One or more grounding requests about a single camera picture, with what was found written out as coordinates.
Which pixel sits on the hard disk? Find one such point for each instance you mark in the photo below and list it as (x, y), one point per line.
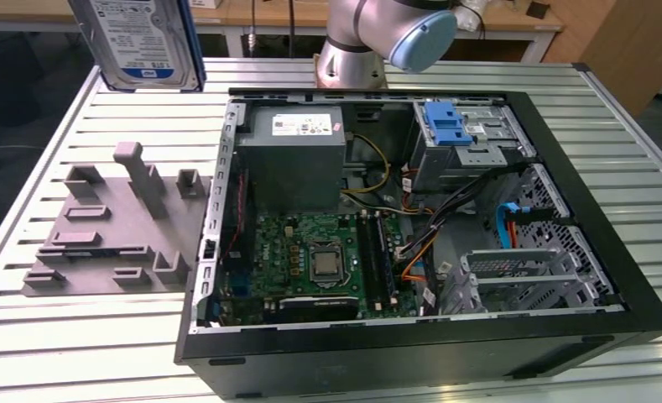
(134, 42)

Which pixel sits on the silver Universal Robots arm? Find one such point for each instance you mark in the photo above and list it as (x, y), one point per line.
(348, 63)

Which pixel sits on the metal disk bay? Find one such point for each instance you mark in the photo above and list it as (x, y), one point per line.
(532, 280)

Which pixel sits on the grey power supply unit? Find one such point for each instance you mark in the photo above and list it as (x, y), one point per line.
(292, 176)

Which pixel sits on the CPU socket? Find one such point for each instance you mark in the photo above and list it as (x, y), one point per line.
(329, 247)

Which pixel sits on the green motherboard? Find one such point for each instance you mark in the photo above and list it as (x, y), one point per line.
(286, 252)

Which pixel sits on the silver CPU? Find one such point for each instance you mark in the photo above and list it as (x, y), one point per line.
(326, 263)

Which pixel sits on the black RAM slot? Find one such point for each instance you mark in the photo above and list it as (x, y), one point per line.
(385, 260)
(372, 264)

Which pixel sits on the black graphics card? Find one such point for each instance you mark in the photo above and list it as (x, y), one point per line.
(320, 308)

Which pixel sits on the blue drive latch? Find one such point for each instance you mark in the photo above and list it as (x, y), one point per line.
(445, 126)

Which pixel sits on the metal optical drive cage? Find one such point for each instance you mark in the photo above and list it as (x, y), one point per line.
(476, 157)

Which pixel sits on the black open PC case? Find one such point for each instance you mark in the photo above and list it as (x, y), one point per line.
(365, 357)

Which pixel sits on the grey parts rack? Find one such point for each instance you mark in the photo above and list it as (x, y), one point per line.
(123, 235)

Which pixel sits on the wooden desk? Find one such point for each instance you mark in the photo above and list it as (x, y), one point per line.
(241, 19)

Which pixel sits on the clear plastic bag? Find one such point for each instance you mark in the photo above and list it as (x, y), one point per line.
(470, 17)

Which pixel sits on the white paper box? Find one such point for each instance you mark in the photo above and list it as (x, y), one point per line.
(210, 3)

